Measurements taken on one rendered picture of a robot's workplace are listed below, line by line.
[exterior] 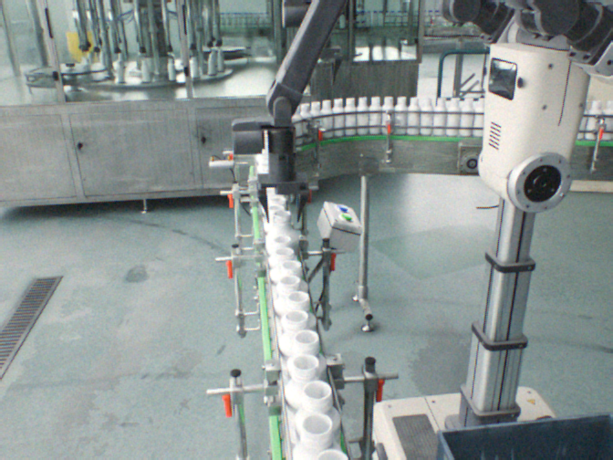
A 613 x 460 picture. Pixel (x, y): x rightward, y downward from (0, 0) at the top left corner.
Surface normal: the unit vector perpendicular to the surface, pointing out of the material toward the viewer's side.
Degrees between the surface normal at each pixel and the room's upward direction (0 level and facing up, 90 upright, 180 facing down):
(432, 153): 90
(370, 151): 90
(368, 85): 90
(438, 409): 0
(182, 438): 0
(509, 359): 90
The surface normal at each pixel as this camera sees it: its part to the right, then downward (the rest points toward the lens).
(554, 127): 0.12, 0.56
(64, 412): -0.02, -0.91
